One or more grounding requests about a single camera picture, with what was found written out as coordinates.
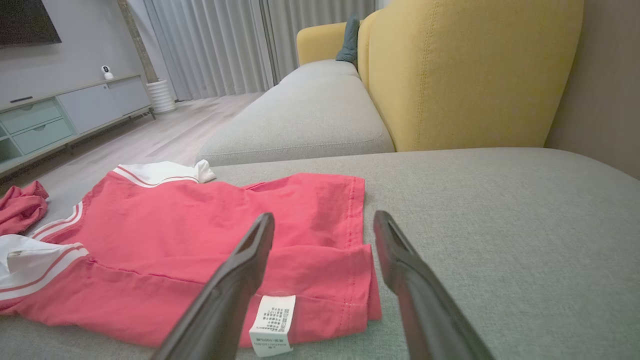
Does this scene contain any brown wooden pillar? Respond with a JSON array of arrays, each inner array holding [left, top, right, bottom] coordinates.
[[116, 0, 160, 83]]

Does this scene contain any white ribbed planter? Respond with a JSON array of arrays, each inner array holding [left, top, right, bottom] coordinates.
[[146, 79, 177, 114]]

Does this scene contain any teal throw pillow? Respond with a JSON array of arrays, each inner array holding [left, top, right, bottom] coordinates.
[[335, 14, 362, 65]]

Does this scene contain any large grey sofa seat cushion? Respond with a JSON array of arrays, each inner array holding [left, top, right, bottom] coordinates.
[[0, 147, 640, 360]]

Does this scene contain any long grey sofa seat cushion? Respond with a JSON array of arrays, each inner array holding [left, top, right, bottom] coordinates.
[[195, 59, 396, 167]]

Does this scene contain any yellow sofa backrest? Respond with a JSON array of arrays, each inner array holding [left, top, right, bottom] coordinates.
[[357, 0, 585, 152]]

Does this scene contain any yellow sofa armrest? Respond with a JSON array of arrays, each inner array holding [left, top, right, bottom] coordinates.
[[296, 21, 362, 67]]

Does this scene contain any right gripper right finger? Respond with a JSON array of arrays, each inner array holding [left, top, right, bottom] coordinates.
[[372, 210, 496, 360]]

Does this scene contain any grey pleated curtain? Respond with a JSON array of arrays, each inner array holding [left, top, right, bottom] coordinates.
[[260, 0, 378, 83], [142, 0, 273, 101]]

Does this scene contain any red garment with care label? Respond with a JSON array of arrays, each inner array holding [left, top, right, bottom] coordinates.
[[0, 160, 383, 358]]

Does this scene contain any red garment with white panel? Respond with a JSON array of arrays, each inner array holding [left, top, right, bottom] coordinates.
[[0, 181, 50, 236]]

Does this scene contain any black wall television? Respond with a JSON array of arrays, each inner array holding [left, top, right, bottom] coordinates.
[[0, 0, 63, 49]]

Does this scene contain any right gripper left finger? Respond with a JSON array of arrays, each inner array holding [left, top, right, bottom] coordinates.
[[150, 212, 276, 360]]

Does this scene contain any grey and green TV cabinet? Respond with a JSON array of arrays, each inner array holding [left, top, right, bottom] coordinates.
[[0, 74, 156, 178]]

